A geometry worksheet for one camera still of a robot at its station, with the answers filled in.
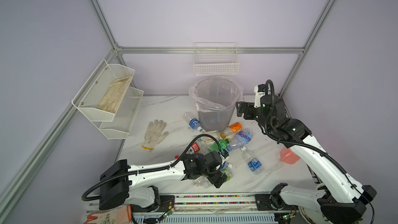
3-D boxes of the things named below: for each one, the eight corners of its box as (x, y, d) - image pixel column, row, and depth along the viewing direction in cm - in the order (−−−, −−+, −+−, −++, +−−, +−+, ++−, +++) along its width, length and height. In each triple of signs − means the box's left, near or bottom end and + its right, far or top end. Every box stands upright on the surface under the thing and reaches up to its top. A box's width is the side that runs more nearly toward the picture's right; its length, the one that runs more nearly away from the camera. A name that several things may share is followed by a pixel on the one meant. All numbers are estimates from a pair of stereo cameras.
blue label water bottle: (255, 177, 83) (258, 174, 79) (236, 153, 92) (238, 149, 87) (263, 171, 85) (266, 168, 81) (244, 148, 94) (246, 144, 89)
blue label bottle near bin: (197, 134, 100) (197, 130, 95) (183, 119, 108) (182, 114, 103) (204, 130, 102) (204, 125, 98) (189, 115, 110) (189, 110, 106)
